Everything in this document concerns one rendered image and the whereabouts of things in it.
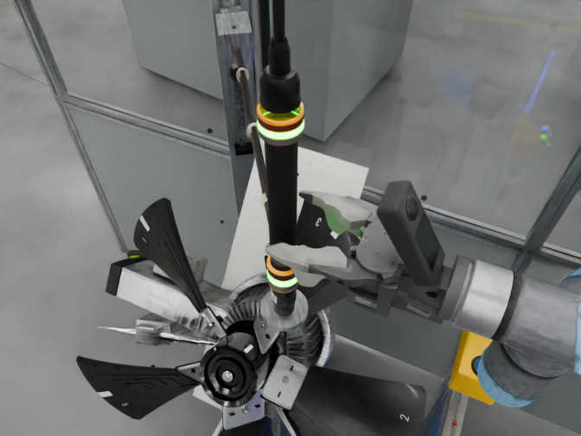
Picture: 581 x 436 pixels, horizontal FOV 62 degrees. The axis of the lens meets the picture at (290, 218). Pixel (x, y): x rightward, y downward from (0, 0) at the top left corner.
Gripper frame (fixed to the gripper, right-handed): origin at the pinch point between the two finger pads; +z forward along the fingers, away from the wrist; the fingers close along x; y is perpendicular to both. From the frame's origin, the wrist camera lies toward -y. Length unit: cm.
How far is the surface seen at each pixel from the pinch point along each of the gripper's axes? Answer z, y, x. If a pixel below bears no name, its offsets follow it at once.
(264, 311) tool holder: 3.0, 19.8, -2.5
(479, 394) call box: -37, 65, 21
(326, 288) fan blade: -2.1, 28.3, 10.1
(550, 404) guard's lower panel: -78, 148, 70
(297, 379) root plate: -1.1, 48.0, 0.9
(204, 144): 64, 67, 69
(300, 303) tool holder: -1.1, 19.8, 1.0
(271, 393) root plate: 2.3, 47.5, -3.8
